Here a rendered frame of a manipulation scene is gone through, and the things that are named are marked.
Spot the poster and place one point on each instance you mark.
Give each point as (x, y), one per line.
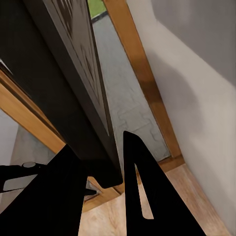
(49, 46)

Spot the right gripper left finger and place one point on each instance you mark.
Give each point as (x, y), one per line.
(51, 204)

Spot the door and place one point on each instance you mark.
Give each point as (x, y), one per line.
(134, 101)

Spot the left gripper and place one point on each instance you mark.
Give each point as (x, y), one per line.
(89, 191)

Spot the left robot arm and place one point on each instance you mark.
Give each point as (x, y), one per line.
(18, 177)

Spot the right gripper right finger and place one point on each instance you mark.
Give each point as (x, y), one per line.
(171, 215)

